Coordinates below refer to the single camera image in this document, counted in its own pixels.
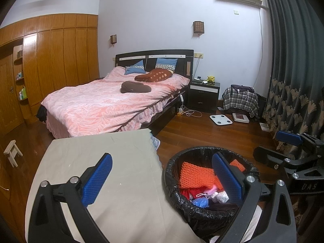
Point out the black bag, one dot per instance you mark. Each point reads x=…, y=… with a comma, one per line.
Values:
x=261, y=102

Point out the blue pillow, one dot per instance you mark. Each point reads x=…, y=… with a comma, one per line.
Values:
x=165, y=63
x=135, y=68

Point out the wooden wall lamp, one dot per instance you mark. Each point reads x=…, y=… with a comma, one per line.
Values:
x=113, y=39
x=198, y=27

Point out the small wooden stool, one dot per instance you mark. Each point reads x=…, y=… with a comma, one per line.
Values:
x=12, y=153

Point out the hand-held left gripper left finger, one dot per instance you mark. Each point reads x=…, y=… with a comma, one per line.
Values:
x=97, y=179

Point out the plain brown cushion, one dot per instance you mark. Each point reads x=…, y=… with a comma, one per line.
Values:
x=135, y=87

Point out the blue and white cloth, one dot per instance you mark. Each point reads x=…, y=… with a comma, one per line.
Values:
x=155, y=140

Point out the wooden wardrobe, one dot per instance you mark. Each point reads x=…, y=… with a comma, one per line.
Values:
x=55, y=55

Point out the white plastic bag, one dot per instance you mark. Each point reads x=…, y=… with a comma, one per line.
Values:
x=220, y=196

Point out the plaid bag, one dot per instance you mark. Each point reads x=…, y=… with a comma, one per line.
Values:
x=240, y=100

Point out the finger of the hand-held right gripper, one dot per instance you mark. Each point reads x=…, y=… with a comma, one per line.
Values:
x=288, y=138
x=268, y=157

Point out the dark nightstand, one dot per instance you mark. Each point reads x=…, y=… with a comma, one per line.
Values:
x=203, y=96

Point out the white power strip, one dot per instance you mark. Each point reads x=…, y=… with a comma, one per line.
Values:
x=180, y=111

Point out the white bathroom scale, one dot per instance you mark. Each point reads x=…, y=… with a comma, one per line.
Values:
x=220, y=119

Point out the orange foam net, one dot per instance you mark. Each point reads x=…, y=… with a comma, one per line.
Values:
x=197, y=174
x=238, y=165

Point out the pink blanket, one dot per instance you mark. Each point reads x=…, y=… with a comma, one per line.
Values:
x=101, y=98

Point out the small toiletries on shelf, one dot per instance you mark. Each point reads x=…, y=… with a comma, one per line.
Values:
x=19, y=75

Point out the black cloth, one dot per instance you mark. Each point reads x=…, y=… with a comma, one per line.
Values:
x=41, y=114

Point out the blue plastic bag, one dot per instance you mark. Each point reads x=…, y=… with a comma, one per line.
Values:
x=201, y=202

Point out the brown dotted pillow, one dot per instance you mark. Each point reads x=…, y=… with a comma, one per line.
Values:
x=154, y=75

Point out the pink plastic bag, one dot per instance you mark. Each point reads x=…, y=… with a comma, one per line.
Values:
x=211, y=188

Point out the black lined trash bin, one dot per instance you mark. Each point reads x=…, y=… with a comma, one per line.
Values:
x=177, y=200

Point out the dark wooden bed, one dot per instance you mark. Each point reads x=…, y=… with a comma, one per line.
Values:
x=157, y=54

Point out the yellow plush toy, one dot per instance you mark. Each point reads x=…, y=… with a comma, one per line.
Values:
x=210, y=79

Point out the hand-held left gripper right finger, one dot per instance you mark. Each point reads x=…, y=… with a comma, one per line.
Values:
x=227, y=179

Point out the white scale with red centre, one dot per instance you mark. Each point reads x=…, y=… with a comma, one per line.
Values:
x=240, y=117

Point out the wall outlet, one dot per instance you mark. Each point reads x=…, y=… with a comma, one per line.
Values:
x=198, y=55

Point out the flat box on floor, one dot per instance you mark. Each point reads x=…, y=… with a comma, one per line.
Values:
x=264, y=127

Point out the dark patterned curtain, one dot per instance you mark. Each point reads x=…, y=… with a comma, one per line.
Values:
x=291, y=55

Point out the green bottles on shelf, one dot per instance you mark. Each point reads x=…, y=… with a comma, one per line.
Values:
x=22, y=93

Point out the red cloth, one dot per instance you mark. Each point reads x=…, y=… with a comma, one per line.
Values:
x=192, y=193

